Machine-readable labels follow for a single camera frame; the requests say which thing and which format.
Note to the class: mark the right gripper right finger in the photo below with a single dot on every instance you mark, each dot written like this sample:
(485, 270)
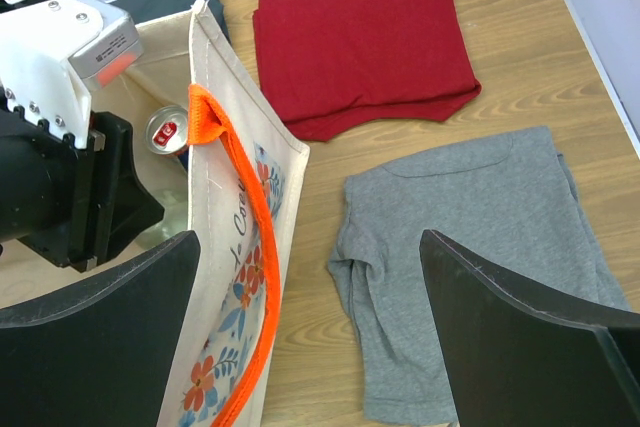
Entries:
(520, 353)

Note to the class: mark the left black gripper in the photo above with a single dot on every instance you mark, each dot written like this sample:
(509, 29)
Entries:
(96, 204)

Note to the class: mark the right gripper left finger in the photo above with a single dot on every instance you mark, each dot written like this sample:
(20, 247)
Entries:
(99, 351)

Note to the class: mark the beige canvas bag orange handles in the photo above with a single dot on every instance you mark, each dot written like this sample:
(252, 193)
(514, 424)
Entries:
(243, 172)

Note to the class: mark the clear soda water bottle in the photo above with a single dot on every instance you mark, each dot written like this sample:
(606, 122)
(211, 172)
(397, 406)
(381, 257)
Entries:
(174, 221)

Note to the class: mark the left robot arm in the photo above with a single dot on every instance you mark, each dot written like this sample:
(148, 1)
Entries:
(21, 179)

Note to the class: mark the red top drink can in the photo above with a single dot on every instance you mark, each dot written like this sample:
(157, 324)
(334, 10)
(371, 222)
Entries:
(166, 131)

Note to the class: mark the grey folded cloth right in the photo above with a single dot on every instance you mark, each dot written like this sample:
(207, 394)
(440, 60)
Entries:
(508, 199)

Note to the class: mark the red folded cloth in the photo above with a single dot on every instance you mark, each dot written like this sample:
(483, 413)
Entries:
(326, 66)

